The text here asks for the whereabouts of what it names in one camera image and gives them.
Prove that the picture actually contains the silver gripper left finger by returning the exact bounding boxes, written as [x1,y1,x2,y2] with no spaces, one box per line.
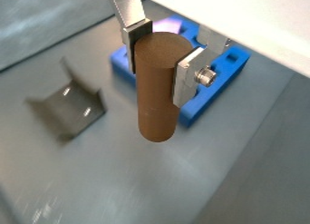
[110,0,152,73]

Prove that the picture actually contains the brown cylinder peg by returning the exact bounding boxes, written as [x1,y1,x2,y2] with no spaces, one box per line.
[134,32,192,142]

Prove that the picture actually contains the blue foam shape board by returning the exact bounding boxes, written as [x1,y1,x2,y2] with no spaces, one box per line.
[109,15,252,128]

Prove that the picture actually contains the purple pentagon peg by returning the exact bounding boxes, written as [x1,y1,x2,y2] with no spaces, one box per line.
[152,17,181,34]

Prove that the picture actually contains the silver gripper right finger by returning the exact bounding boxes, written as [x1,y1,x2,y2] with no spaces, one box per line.
[173,24,229,108]

